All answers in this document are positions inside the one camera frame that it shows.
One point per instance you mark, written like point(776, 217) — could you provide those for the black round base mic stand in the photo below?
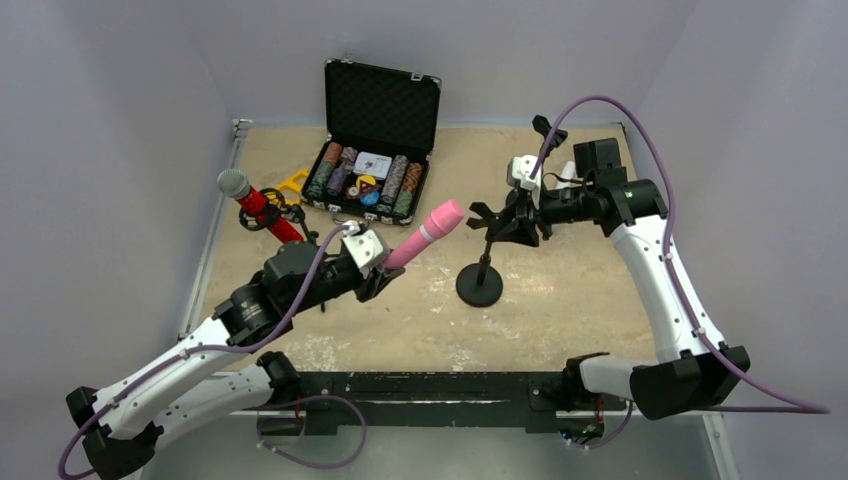
point(542, 126)

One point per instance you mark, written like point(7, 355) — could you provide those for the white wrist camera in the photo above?
point(368, 249)
point(520, 174)

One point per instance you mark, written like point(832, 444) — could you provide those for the black tripod shock mount stand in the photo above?
point(266, 210)

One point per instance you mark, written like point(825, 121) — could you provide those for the aluminium table edge rail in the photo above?
point(193, 312)

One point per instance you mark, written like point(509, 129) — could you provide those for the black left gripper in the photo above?
point(370, 284)

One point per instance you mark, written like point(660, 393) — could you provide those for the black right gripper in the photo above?
point(523, 216)

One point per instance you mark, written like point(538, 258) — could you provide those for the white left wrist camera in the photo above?
point(368, 249)

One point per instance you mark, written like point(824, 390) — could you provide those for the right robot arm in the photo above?
point(693, 369)

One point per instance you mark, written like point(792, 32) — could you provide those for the yellow plastic triangle frame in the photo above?
point(292, 187)

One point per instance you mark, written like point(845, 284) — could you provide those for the pink microphone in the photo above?
point(438, 224)

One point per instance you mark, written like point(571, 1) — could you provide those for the white microphone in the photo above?
point(567, 178)

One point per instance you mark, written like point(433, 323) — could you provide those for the red glitter microphone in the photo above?
point(233, 183)

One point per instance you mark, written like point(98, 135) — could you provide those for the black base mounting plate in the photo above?
point(534, 402)

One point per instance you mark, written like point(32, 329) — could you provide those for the black poker chip case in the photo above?
point(377, 110)

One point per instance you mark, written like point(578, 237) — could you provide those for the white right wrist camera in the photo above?
point(520, 174)

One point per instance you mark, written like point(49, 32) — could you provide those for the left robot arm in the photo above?
point(225, 364)

